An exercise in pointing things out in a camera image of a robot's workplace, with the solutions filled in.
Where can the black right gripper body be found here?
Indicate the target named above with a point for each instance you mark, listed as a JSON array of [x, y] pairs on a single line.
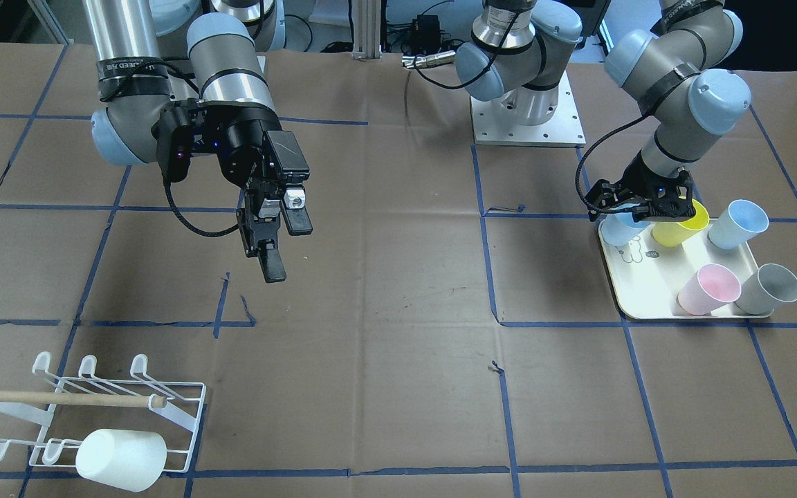
[[241, 147]]

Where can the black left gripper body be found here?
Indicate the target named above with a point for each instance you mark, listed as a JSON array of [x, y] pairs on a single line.
[[636, 182]]

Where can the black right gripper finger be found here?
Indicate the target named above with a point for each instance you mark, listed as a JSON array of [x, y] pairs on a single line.
[[297, 220], [258, 230]]

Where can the pale green white cup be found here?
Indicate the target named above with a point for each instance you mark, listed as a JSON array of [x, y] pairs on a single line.
[[128, 460]]

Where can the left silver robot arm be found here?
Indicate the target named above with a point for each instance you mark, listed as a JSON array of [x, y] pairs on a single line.
[[671, 71]]

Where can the yellow plastic cup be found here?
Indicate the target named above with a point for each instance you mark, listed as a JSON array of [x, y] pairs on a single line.
[[674, 234]]

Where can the light blue plastic cup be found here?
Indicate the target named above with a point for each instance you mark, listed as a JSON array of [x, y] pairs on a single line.
[[741, 221]]

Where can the pink plastic cup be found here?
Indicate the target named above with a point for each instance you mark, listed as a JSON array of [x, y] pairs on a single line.
[[711, 287]]

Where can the grey plastic cup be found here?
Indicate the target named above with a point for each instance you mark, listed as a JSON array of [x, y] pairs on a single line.
[[771, 286]]

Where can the white rabbit print tray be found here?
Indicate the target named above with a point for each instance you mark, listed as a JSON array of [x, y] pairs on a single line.
[[646, 277]]

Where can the aluminium frame post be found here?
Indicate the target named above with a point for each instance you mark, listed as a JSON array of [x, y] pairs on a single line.
[[366, 23]]

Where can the white wire cup rack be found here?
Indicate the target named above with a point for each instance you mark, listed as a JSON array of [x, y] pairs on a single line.
[[58, 429]]

